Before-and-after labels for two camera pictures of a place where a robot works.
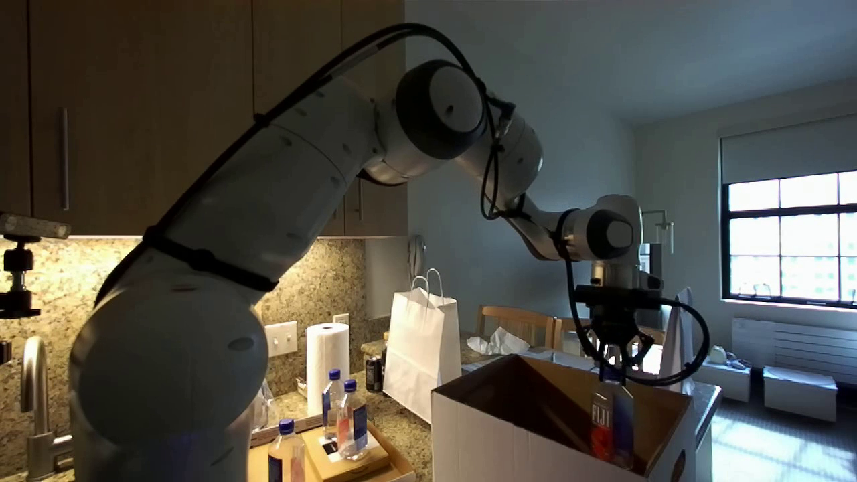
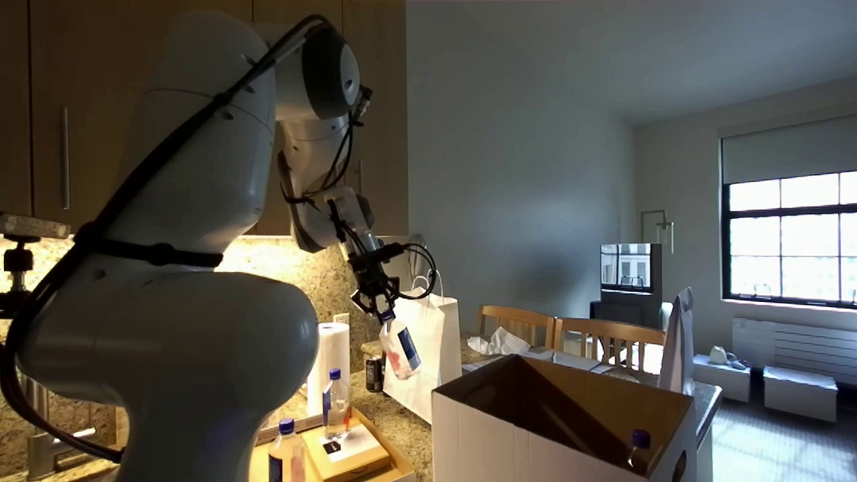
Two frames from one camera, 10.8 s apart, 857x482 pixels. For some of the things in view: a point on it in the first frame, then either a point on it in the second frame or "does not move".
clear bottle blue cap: x=352 y=430 to x=400 y=350
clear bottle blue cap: x=613 y=426 to x=639 y=452
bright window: x=790 y=237 does not move
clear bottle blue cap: x=333 y=415 does not move
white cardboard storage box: x=530 y=422 does not move
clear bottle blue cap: x=288 y=462 does not move
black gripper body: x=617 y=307 to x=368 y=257
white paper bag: x=420 y=350 does not move
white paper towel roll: x=327 y=357 does not move
